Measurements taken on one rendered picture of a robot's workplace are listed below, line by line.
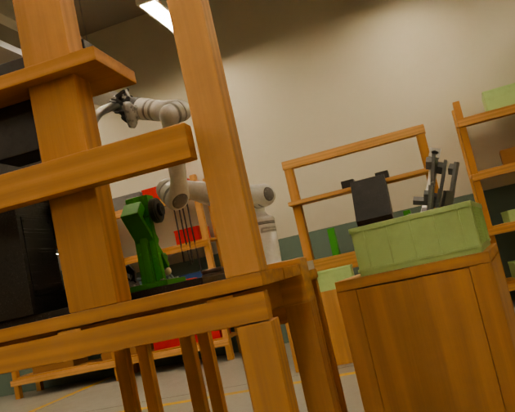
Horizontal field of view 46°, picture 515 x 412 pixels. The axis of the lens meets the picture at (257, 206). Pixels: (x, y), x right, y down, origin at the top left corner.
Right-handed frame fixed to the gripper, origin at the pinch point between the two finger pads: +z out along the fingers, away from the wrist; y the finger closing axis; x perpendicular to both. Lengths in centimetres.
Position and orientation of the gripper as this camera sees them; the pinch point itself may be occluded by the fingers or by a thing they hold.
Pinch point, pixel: (116, 105)
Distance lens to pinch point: 224.8
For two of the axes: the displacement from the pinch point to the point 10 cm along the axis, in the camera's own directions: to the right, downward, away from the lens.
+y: -1.5, -8.9, -4.4
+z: -7.6, -1.8, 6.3
